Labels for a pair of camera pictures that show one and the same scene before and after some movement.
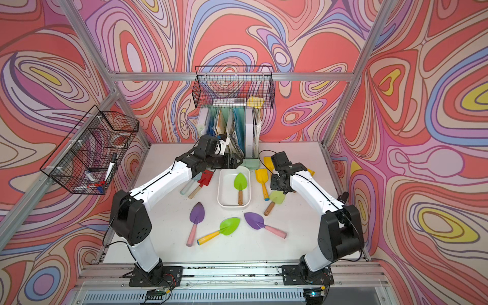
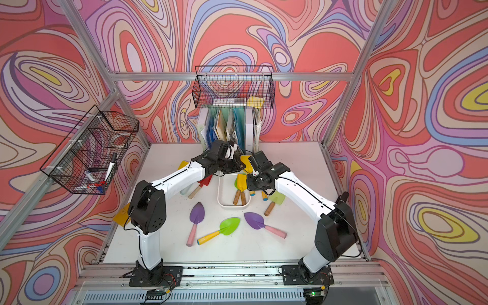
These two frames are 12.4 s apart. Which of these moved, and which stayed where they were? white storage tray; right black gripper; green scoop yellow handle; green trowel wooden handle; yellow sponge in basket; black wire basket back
Moved: right black gripper; green trowel wooden handle
Stayed: green scoop yellow handle; black wire basket back; white storage tray; yellow sponge in basket
